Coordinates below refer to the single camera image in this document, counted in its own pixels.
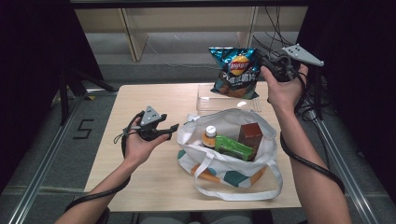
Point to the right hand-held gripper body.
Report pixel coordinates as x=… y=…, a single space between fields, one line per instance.
x=300 y=54

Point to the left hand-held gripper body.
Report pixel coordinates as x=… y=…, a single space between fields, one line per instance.
x=150 y=116

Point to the blue chips bag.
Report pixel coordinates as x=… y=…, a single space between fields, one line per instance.
x=236 y=81

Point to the orange bottle with white cap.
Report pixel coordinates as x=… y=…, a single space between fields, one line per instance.
x=209 y=138

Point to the clear plastic box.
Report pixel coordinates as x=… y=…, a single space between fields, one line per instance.
x=208 y=104

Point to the green snack packet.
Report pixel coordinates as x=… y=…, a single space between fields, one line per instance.
x=232 y=147

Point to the brown carton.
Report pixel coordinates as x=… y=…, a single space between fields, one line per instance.
x=250 y=137

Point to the white patterned tote bag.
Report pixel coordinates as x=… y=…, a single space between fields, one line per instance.
x=236 y=169

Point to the person's left hand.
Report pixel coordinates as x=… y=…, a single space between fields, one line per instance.
x=138 y=151

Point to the person's right hand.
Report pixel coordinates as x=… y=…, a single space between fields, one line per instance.
x=285 y=95

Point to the black tripod stand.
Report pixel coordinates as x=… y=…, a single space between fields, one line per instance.
x=63 y=99
x=318 y=102

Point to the black curtain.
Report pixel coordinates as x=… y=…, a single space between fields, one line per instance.
x=358 y=62
x=31 y=62

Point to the metal floor rail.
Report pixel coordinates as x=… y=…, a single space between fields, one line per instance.
x=358 y=199
x=40 y=174

